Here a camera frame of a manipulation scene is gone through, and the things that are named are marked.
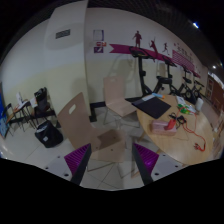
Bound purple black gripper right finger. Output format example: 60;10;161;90
132;143;159;185

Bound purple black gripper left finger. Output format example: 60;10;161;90
64;144;92;185

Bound red charger plug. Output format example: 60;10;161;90
164;119;176;130

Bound black bag on floor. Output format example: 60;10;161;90
35;120;63;148

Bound pink power strip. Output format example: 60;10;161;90
151;120;176;136

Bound near light wooden chair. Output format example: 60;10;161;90
57;92;125;163

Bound light wooden chair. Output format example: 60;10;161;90
57;92;125;163
103;76;136;126

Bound round light wooden table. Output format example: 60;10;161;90
137;95;213;165

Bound black laptop sleeve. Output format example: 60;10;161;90
132;97;171;119

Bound far light wooden chair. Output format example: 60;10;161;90
103;76;136;126

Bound black office chair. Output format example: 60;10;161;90
33;87;54;118

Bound green packet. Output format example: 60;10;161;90
178;104;190;114

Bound blue orange item on table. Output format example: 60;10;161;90
142;93;165;101

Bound white papers on table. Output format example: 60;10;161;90
176;96;196;114

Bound small cluttered side desk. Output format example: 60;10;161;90
3;93;35;129

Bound black exercise bike far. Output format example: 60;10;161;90
179;65;204;105

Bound black exercise bike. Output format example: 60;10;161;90
153;56;175;93
129;46;157;98
179;65;204;105

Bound white cup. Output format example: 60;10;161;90
195;98;204;112

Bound black exercise bike nearest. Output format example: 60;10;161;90
129;46;157;98

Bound black cable bundle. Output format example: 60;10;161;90
168;112;188;126

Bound orange cable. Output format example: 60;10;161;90
180;113;207;153

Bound wall posters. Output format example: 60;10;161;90
93;29;107;53

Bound wall air vent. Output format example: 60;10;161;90
55;29;71;39

